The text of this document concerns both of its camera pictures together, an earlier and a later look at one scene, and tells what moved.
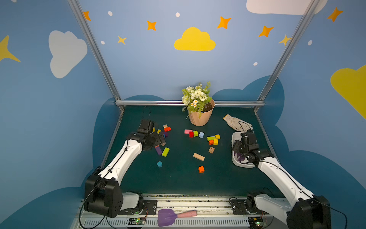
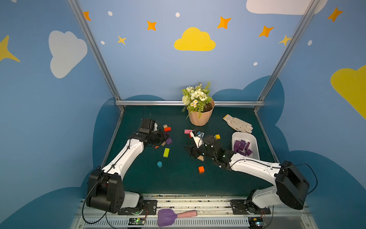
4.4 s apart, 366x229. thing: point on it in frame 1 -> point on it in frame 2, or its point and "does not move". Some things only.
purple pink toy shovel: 166,217 does not move
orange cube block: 201,169 does not move
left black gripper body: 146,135 does not move
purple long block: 158,150 -> 168,140
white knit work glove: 240,125 does not move
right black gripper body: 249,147 -> 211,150
